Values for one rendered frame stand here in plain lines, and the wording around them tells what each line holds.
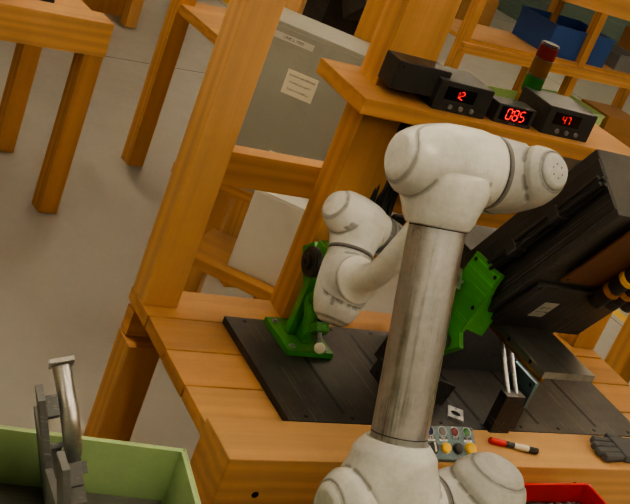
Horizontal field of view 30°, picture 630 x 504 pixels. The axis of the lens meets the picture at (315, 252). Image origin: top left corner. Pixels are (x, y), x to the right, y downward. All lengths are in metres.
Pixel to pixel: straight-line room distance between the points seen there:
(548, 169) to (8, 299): 2.83
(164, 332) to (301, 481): 0.52
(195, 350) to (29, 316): 1.77
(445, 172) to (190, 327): 1.05
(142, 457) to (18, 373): 1.91
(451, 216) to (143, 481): 0.77
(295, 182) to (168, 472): 0.95
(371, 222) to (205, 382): 0.51
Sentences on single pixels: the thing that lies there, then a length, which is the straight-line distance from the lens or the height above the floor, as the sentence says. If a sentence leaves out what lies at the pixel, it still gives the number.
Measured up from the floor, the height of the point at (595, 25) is 1.14.
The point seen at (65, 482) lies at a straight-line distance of 1.75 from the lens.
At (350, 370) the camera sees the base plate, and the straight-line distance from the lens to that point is 2.83.
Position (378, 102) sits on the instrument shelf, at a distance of 2.63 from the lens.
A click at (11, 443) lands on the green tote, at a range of 2.14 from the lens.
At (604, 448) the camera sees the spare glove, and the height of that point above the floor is 0.92.
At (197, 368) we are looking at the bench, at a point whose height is 0.88.
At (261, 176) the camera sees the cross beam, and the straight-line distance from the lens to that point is 2.84.
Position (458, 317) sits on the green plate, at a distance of 2.76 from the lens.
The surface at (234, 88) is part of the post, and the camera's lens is 2.61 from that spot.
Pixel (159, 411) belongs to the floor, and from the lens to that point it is 4.09.
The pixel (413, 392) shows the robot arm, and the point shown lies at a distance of 1.97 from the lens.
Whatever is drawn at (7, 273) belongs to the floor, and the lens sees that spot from 4.65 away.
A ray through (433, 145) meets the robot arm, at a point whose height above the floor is 1.68.
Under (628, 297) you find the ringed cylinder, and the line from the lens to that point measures 2.77.
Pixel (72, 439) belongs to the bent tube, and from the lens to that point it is 1.92.
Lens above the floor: 2.18
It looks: 22 degrees down
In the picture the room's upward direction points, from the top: 22 degrees clockwise
